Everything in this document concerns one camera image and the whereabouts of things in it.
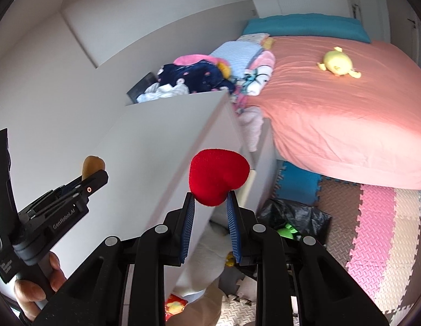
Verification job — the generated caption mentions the pink patterned cloth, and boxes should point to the pink patterned cloth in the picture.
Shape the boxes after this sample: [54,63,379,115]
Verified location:
[231,92,252,116]

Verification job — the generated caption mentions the navy dotted clothing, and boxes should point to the navy dotted clothing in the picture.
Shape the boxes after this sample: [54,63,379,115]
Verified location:
[157,62,236,94]

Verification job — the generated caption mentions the white plush toy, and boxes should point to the white plush toy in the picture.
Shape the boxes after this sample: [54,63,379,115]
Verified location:
[171,227,235,299]

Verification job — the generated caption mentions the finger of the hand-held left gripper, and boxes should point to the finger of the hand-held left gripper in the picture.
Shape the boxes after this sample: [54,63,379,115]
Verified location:
[60,170,109,202]

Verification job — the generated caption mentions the white door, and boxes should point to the white door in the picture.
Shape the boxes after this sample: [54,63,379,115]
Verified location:
[377,0,421,58]

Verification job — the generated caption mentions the white bed side panel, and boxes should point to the white bed side panel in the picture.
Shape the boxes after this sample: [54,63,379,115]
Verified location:
[249,117,277,211]

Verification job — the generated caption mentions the white patterned pillow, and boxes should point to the white patterned pillow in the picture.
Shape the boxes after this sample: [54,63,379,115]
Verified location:
[237,33,270,43]

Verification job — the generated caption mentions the white crumpled clothes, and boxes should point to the white crumpled clothes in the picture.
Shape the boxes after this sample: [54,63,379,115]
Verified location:
[136,83,190,103]

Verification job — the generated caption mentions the person's left hand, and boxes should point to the person's left hand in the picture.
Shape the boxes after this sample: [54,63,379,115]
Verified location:
[13,251,66,321]

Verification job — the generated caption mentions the black bin bag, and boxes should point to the black bin bag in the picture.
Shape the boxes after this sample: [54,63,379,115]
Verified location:
[257,199,332,248]

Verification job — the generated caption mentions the bed with pink sheet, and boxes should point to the bed with pink sheet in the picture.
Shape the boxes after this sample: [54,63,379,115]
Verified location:
[244,36,421,190]

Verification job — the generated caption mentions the colourful foam puzzle mat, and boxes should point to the colourful foam puzzle mat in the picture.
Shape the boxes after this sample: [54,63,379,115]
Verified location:
[217,159,421,326]

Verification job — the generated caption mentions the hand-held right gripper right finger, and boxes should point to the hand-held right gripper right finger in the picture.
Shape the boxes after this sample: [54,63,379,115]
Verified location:
[226,190,389,326]

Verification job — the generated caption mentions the green plush toy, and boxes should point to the green plush toy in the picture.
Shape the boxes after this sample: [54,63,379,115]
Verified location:
[277,223,299,240]

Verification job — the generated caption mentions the white patterned towel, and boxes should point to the white patterned towel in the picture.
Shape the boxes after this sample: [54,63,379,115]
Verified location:
[243,68,274,96]

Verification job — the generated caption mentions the yellow duck plush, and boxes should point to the yellow duck plush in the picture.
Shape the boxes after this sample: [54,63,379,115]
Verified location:
[317,46,362,79]

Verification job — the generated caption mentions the light pink fluffy blanket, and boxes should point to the light pink fluffy blanket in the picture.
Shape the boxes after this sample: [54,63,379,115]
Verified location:
[238,106,265,153]

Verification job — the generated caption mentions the black box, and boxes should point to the black box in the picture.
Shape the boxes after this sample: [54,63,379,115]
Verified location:
[126,72,160,104]

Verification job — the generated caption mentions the white dresser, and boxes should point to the white dresser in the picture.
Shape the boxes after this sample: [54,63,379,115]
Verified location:
[13,91,257,299]

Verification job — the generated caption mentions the light blue folded blanket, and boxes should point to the light blue folded blanket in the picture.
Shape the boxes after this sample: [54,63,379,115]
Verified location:
[209,41,264,75]

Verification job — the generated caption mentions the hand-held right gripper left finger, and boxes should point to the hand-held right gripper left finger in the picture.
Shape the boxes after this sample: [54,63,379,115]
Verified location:
[34,192,197,326]

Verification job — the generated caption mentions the red heart plush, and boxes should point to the red heart plush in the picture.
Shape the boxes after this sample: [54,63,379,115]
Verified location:
[189,149,251,207]

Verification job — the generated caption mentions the red yellow packet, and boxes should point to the red yellow packet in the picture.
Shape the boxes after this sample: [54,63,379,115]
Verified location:
[165,295,189,323]

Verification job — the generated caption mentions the teal pillow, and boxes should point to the teal pillow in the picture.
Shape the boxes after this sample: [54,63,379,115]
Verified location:
[243,14,372,44]

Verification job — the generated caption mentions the pink folded blanket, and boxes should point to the pink folded blanket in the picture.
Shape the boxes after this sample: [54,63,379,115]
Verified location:
[249,50,275,72]

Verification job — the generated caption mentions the small brown object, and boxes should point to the small brown object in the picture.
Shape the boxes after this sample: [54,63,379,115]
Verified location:
[82,155,106,180]

